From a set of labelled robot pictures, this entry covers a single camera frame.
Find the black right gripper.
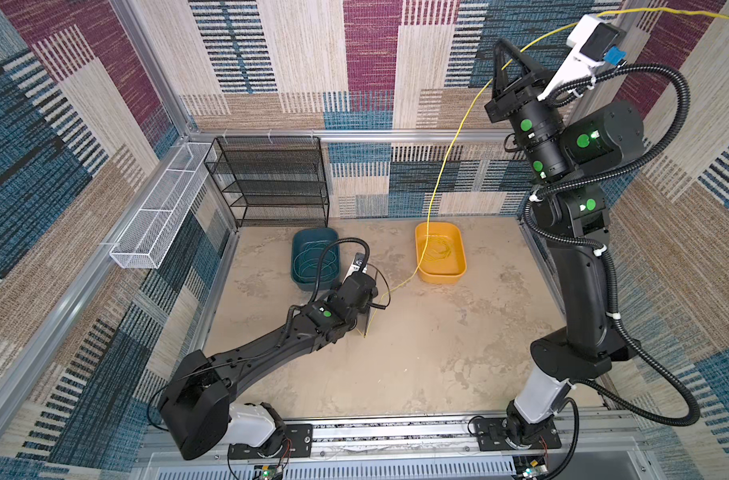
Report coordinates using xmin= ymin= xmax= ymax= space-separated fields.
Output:
xmin=483 ymin=38 xmax=569 ymax=184

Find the yellow cable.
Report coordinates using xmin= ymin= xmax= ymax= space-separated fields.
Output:
xmin=363 ymin=7 xmax=729 ymax=337
xmin=423 ymin=235 xmax=459 ymax=262

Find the yellow plastic bin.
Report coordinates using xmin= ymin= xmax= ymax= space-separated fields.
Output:
xmin=415 ymin=222 xmax=468 ymax=285

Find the grey perforated cable spool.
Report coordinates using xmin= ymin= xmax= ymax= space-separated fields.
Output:
xmin=360 ymin=302 xmax=376 ymax=337

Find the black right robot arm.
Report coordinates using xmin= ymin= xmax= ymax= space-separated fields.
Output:
xmin=486 ymin=39 xmax=700 ymax=449

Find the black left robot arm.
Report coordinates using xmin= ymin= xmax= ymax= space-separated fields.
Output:
xmin=156 ymin=237 xmax=377 ymax=461

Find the teal plastic bin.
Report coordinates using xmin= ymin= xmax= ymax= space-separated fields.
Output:
xmin=290 ymin=228 xmax=340 ymax=292

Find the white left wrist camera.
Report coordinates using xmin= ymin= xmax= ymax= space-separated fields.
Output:
xmin=346 ymin=252 xmax=367 ymax=276

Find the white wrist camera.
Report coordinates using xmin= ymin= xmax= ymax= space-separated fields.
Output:
xmin=538 ymin=15 xmax=627 ymax=101
xmin=346 ymin=252 xmax=367 ymax=276

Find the green cable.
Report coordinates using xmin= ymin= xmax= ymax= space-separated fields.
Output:
xmin=294 ymin=239 xmax=340 ymax=283

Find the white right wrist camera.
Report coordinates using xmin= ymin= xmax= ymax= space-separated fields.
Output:
xmin=538 ymin=15 xmax=627 ymax=101

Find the black wire mesh shelf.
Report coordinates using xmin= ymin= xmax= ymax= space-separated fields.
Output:
xmin=204 ymin=136 xmax=330 ymax=228

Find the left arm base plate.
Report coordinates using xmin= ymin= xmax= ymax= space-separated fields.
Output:
xmin=228 ymin=423 xmax=314 ymax=461

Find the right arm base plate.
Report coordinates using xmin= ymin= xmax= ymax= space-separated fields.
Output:
xmin=467 ymin=416 xmax=563 ymax=452

